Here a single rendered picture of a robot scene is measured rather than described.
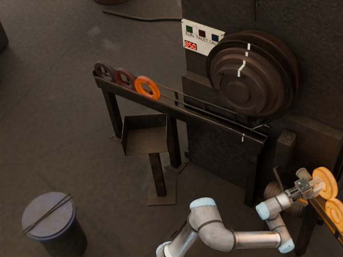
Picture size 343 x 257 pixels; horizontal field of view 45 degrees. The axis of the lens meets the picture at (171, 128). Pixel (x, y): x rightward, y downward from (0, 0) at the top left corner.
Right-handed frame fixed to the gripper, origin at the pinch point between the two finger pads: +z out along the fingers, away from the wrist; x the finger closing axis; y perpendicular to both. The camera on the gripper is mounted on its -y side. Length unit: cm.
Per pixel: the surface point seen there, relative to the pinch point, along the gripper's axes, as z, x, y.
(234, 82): -17, 46, 42
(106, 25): -73, 296, -65
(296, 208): -15.0, 5.8, -27.0
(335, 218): -4.4, -14.0, -11.0
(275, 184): -17.9, 22.4, -24.2
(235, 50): -10, 52, 53
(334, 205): -3.0, -11.5, -2.0
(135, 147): -80, 75, -1
